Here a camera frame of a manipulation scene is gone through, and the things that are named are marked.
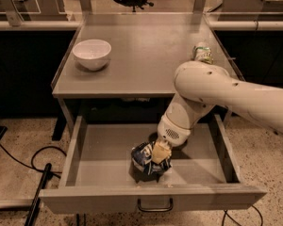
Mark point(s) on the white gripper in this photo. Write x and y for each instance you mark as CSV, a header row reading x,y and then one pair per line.
x,y
170,132

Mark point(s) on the blue chip bag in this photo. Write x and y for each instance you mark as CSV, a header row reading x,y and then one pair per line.
x,y
141,157

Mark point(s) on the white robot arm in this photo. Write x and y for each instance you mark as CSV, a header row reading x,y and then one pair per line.
x,y
198,88

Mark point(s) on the open grey top drawer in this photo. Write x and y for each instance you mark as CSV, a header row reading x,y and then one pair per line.
x,y
99,176

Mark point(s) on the grey cabinet table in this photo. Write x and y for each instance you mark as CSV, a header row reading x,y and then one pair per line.
x,y
146,48

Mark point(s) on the green white soda can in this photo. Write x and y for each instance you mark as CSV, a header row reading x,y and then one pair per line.
x,y
202,52

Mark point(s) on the white ceramic bowl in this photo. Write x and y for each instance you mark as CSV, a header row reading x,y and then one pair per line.
x,y
92,54

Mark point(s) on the black pole on floor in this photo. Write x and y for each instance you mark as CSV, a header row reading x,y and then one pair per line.
x,y
34,207

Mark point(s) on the black drawer handle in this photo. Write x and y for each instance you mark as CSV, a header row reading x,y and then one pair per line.
x,y
155,206

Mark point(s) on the white horizontal rail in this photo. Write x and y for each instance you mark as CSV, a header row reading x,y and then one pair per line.
x,y
214,25

